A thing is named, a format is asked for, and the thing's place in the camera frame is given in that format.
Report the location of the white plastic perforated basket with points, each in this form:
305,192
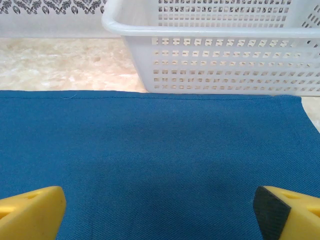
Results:
225,32

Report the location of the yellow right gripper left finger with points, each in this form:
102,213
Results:
30,215

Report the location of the blue long pants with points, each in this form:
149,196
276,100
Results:
150,150

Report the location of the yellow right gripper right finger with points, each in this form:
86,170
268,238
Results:
297,217

